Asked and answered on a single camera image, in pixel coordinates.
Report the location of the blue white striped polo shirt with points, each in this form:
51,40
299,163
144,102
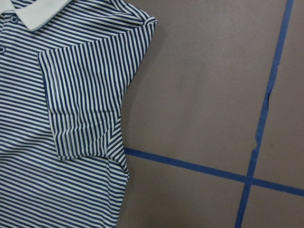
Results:
65,66

